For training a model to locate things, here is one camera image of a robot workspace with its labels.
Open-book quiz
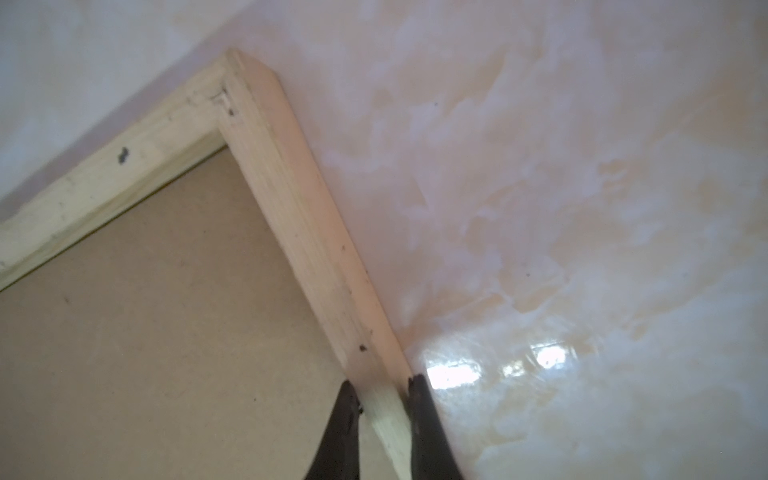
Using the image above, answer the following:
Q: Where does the light wooden picture frame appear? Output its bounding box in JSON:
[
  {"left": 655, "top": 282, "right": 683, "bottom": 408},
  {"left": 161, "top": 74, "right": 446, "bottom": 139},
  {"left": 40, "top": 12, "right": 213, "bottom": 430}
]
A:
[{"left": 1, "top": 48, "right": 412, "bottom": 479}]

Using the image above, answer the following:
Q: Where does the brown cardboard backing board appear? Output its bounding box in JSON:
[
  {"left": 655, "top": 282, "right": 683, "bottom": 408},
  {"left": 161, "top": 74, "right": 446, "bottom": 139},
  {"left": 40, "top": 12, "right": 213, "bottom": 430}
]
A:
[{"left": 1, "top": 151, "right": 344, "bottom": 479}]

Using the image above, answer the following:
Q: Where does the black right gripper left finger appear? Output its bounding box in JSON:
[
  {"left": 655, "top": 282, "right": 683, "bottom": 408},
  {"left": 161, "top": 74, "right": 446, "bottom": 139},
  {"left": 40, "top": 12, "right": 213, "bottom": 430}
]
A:
[{"left": 305, "top": 380, "right": 362, "bottom": 480}]

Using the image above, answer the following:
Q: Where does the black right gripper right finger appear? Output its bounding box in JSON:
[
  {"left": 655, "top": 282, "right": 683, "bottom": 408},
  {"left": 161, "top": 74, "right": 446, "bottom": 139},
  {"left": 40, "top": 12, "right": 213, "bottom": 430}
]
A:
[{"left": 407, "top": 374, "right": 463, "bottom": 480}]

